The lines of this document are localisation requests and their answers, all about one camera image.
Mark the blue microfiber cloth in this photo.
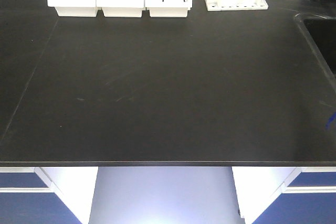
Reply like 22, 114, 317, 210
325, 112, 336, 129

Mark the black lab sink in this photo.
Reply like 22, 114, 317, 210
294, 13, 335, 90

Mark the left blue cabinet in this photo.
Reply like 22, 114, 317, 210
1, 167, 98, 223

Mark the blue cabinet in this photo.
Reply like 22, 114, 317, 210
231, 166, 336, 224
1, 167, 98, 223

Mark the right blue cabinet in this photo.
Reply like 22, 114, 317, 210
231, 166, 336, 224

